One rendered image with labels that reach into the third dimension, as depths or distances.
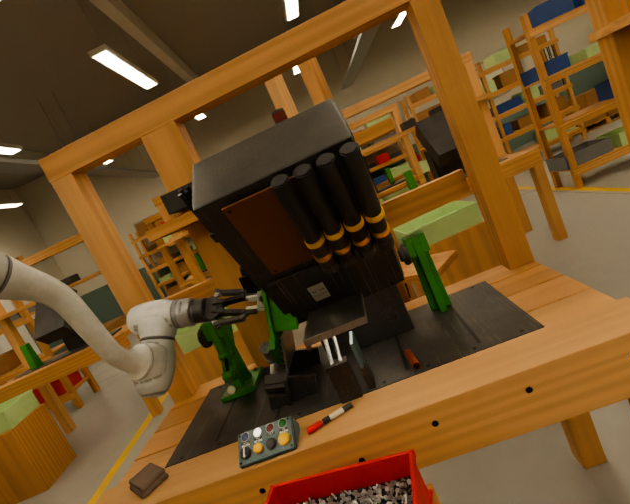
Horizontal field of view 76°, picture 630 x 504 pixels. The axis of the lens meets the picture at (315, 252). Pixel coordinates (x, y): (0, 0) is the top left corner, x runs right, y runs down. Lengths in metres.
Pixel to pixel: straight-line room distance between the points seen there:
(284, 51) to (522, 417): 1.26
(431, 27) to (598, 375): 1.11
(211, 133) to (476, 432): 10.90
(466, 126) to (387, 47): 10.41
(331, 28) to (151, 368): 1.19
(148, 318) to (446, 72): 1.23
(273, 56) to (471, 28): 11.22
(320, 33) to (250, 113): 9.94
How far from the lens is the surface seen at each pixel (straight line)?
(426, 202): 1.56
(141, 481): 1.31
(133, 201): 12.13
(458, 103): 1.50
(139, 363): 1.26
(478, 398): 1.02
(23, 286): 1.09
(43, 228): 13.37
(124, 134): 1.63
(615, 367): 1.10
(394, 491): 0.89
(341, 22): 1.51
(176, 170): 1.55
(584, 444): 2.02
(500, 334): 1.17
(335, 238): 0.88
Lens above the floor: 1.46
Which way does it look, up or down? 9 degrees down
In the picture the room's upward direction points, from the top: 25 degrees counter-clockwise
